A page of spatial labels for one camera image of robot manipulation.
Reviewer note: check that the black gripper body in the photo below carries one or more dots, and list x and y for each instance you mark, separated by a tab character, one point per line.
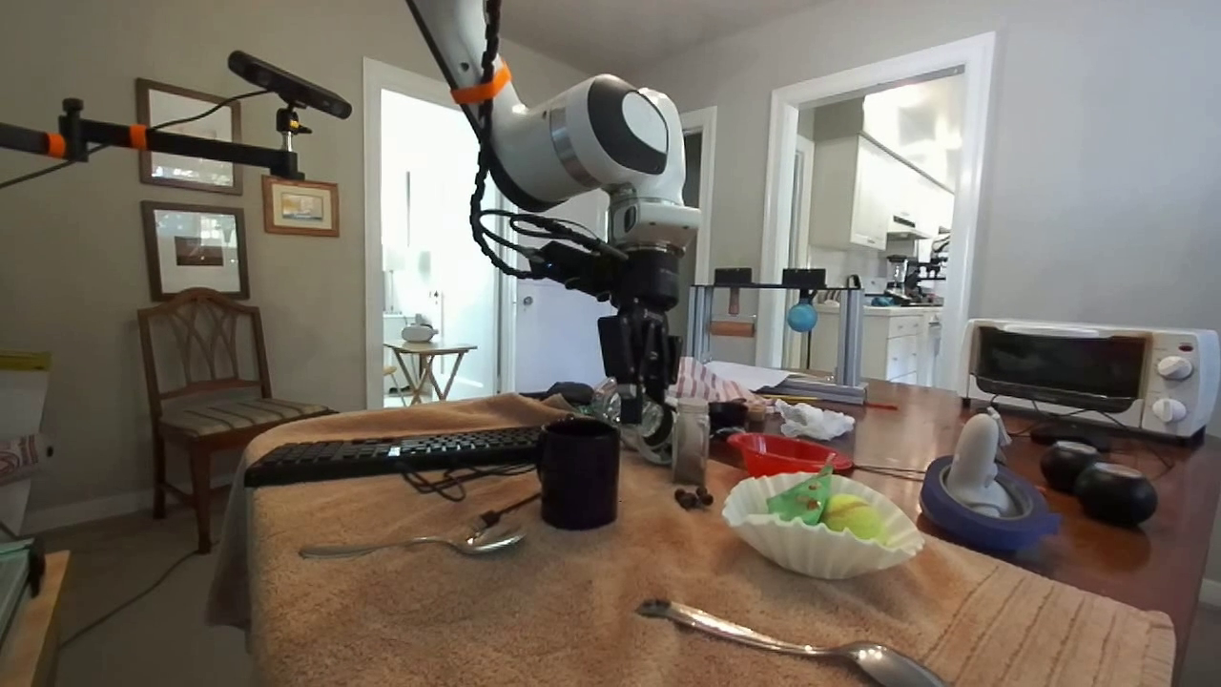
650	289

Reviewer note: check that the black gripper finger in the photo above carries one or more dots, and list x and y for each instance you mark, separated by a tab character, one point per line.
660	365
620	350

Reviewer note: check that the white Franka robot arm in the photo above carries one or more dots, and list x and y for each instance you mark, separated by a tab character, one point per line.
595	139

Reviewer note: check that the black mug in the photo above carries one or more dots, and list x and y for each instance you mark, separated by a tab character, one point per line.
579	477

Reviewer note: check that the red striped cloth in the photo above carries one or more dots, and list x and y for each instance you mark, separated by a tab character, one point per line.
719	384

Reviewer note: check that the glass shaker white lid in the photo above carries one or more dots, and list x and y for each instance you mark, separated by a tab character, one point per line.
690	445

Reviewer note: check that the white paper sheet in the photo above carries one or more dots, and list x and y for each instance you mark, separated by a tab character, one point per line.
751	377

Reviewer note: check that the small black clip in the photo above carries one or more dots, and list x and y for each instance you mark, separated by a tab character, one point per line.
692	496

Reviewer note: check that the blue ball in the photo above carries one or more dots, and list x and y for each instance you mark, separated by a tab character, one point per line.
803	318

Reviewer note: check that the red plastic bowl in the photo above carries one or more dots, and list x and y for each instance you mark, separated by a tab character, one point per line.
795	456

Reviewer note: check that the crumpled white tissue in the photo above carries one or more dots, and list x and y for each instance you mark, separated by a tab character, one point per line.
815	422

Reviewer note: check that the small round side table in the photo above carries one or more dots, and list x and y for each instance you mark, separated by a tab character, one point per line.
428	353

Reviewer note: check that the small grey ornament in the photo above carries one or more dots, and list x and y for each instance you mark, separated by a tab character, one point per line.
421	330

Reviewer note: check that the small silver spoon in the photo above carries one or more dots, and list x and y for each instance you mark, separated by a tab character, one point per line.
490	542

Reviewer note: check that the white shell-shaped bowl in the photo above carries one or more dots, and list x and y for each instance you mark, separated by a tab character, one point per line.
815	552

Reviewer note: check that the green yellow plastic pieces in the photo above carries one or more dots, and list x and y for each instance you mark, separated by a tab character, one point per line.
861	517

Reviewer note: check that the black keyboard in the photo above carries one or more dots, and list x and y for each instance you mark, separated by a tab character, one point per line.
384	456

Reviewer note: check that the white kitchen cabinet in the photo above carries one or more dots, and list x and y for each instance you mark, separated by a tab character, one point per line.
899	192

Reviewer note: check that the tan terry towel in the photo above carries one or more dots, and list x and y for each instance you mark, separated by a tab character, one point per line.
510	612

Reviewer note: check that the white plastic figurine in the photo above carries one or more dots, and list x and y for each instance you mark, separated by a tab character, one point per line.
977	463

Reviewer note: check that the framed picture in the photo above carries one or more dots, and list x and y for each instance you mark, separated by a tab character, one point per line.
304	207
195	252
191	139

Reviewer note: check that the large silver spoon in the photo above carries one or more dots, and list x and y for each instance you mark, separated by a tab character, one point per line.
878	659

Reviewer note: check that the wooden chair striped seat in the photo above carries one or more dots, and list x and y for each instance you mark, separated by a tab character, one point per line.
214	415

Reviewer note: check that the white toaster oven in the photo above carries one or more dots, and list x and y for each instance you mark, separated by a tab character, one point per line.
1091	377

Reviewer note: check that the black boom stand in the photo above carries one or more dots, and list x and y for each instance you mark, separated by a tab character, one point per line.
191	144

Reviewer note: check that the white printed cardboard box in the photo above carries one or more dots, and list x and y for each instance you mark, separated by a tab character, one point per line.
21	422

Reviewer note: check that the wooden side bench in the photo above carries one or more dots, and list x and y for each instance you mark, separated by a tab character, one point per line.
31	636

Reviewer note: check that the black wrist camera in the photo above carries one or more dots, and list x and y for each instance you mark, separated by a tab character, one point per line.
573	270

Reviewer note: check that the aluminium frame stand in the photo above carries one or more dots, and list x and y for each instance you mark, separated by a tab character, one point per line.
854	336

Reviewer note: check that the black stereo camera bar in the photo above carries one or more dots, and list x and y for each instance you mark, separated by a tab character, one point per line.
289	85

